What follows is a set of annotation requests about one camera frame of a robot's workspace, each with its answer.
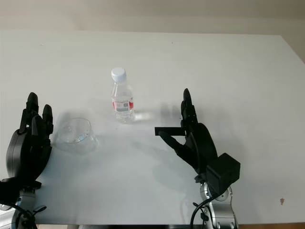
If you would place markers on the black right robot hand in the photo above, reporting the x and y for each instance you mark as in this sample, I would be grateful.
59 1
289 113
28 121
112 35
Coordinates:
206 145

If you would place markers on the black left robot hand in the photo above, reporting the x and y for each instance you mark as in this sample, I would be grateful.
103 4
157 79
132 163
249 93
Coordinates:
26 152

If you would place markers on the clear glass cup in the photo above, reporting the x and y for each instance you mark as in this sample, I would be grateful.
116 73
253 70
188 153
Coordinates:
77 138

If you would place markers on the clear plastic water bottle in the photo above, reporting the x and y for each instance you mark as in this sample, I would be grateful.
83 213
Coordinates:
122 105

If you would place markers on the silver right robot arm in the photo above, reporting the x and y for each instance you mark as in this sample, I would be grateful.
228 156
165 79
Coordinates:
221 212

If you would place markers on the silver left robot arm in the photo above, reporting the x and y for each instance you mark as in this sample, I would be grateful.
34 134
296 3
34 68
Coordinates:
26 198

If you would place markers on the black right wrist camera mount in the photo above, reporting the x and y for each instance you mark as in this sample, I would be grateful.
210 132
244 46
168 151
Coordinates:
222 171

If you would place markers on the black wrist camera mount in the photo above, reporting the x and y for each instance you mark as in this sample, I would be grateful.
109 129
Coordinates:
222 171
12 189

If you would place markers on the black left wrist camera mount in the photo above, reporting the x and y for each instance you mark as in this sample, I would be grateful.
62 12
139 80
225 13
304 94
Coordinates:
12 189

